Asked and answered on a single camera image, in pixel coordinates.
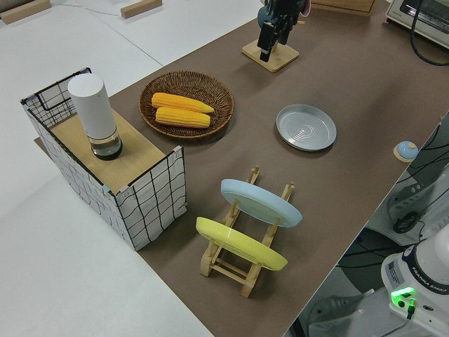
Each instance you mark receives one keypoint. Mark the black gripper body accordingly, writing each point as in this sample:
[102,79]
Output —
[284,8]

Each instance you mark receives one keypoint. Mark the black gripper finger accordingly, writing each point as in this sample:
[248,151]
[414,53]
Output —
[285,31]
[266,38]

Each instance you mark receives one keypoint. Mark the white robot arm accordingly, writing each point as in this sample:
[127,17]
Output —
[431,267]

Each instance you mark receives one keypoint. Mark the gray metal plate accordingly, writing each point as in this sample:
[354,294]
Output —
[305,128]

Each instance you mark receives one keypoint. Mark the light blue plate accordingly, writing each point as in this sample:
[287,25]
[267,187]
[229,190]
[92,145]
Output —
[259,203]

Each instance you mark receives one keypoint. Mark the yellow plate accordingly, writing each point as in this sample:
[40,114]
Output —
[238,244]

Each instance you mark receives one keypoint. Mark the wooden plate rack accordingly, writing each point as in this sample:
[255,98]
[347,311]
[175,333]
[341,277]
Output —
[247,286]

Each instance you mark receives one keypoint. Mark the pink mug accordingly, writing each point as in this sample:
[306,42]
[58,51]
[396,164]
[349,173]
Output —
[306,7]

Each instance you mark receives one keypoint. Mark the wooden mug tree stand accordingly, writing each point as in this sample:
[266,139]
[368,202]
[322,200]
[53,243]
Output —
[280,58]

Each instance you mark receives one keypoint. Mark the wooden drawer box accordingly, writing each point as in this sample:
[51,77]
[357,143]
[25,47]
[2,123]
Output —
[343,5]

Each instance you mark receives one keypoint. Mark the brown table mat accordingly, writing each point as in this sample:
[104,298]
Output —
[315,87]

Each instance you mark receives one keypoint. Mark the brown wicker basket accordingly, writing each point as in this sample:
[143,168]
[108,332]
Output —
[186,84]

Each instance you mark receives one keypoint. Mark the yellow corn cob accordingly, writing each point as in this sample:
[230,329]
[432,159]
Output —
[182,117]
[179,102]

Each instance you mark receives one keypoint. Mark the white toaster oven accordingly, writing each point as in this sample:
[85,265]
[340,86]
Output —
[403,14]

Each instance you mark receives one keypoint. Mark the small wooden block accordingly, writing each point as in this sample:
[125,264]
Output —
[17,14]
[140,7]

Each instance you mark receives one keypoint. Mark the light wooden shelf board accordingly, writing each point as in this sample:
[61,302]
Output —
[133,154]

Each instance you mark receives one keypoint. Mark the white cylinder bottle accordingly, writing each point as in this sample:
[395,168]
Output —
[93,105]

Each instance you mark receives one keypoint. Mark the gray robot mounting stand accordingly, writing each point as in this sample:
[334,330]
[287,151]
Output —
[336,302]

